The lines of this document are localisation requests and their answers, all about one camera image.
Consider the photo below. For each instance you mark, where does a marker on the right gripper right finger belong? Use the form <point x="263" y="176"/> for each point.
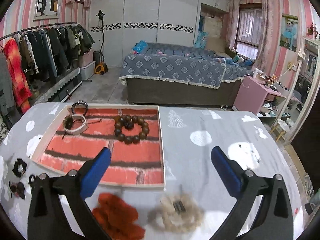
<point x="274" y="218"/>

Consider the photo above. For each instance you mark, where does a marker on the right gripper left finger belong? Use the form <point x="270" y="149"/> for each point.
<point x="47" y="219"/>

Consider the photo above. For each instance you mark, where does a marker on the black claw hair clip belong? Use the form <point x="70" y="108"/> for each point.
<point x="17" y="189"/>

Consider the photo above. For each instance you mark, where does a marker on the black scrunchie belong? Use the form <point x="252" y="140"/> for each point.
<point x="19" y="168"/>

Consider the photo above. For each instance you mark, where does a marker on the orange fabric bow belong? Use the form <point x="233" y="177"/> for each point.
<point x="117" y="218"/>

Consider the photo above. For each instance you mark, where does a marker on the cream fluffy scrunchie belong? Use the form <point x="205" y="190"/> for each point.
<point x="176" y="213"/>

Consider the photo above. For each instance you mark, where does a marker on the white strap wristwatch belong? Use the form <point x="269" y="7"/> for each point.
<point x="74" y="124"/>

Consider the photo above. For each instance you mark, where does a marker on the red brick-pattern jewelry tray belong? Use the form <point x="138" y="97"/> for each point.
<point x="124" y="142"/>

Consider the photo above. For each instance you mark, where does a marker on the grey polar bear tablecloth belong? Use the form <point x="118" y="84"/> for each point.
<point x="188" y="136"/>

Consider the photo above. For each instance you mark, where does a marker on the pink bedside cabinet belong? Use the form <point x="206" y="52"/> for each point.
<point x="257" y="97"/>

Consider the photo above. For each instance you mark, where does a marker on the standing mirror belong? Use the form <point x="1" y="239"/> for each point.
<point x="302" y="94"/>

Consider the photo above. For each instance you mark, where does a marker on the garment steamer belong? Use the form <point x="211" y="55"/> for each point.
<point x="102" y="67"/>

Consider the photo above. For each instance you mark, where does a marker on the clothes rack with garments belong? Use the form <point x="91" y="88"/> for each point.
<point x="42" y="64"/>

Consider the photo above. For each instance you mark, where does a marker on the bed with blue cover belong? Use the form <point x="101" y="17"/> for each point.
<point x="167" y="74"/>

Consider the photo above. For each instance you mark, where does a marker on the window with pink curtains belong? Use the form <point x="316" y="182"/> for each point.
<point x="249" y="29"/>

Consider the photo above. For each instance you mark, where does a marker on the white sliding wardrobe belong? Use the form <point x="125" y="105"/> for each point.
<point x="118" y="25"/>

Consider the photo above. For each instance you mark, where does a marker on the wall poster of couple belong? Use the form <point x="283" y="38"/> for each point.
<point x="289" y="32"/>

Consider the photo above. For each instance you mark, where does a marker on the framed wall picture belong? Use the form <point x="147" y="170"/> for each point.
<point x="46" y="9"/>

